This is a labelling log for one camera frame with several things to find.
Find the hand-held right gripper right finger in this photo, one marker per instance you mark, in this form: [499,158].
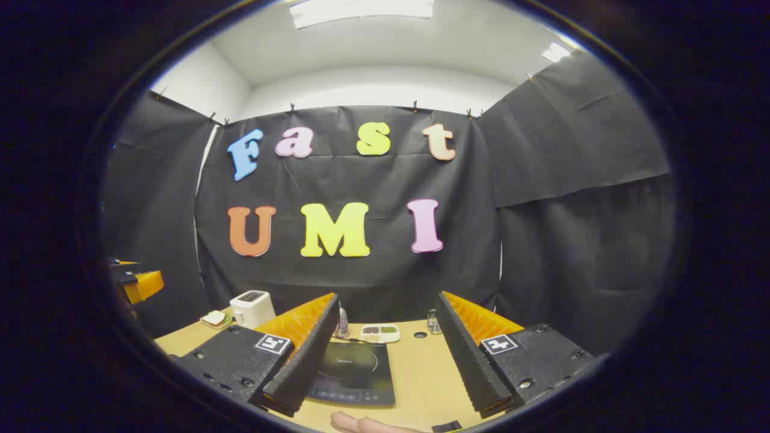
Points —
[475,367]

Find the sandwich with lettuce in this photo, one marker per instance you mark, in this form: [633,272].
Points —
[215,317]

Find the pale green rectangular plate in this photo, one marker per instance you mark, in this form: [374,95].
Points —
[227,325]

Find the silver bottle with colourful label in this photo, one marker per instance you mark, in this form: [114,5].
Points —
[343,325]

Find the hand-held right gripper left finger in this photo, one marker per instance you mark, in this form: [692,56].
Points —
[307,361]

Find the white toaster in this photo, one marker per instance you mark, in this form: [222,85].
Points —
[251,310]

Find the black backdrop cloth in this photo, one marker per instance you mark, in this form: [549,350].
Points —
[385,276]

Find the ceiling light panel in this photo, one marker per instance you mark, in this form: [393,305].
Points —
[554,52]

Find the black induction cooktop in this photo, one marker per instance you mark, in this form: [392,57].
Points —
[358,373]

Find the white divided dish of beans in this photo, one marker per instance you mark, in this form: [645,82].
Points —
[380,334]

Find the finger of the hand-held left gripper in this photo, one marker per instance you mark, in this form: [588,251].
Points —
[144,287]

